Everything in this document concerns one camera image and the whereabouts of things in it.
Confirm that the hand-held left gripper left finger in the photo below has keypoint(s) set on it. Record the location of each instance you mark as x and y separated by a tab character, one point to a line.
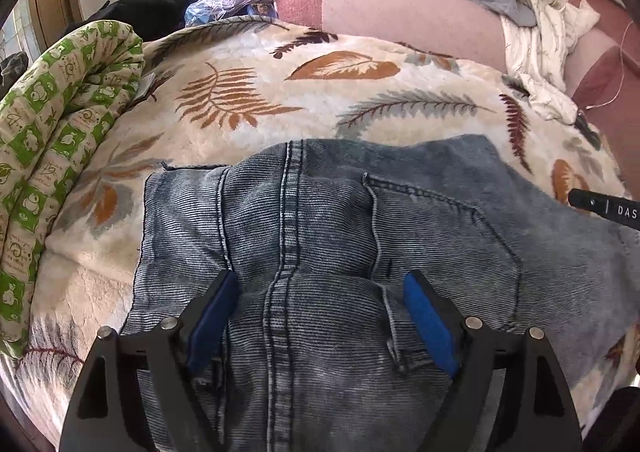
215	319

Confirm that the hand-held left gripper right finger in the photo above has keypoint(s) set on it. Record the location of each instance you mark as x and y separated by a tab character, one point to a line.
430	327

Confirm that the blue denim pants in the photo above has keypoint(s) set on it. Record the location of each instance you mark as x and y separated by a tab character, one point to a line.
320	232

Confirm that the white patterned cloth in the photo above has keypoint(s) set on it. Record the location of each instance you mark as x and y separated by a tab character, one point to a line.
540	42

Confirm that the cream leaf print blanket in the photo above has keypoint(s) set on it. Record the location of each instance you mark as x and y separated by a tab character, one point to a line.
250	97

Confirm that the green printed quilt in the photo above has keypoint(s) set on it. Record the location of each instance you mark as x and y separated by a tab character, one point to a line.
60	132

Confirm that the pink bed sheet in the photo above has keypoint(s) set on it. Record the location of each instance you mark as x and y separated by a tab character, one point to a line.
400	17

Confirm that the black clothing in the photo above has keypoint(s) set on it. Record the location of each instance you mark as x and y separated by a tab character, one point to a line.
150	7

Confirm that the dark patterned cloth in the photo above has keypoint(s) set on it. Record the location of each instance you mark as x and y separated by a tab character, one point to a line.
14	68

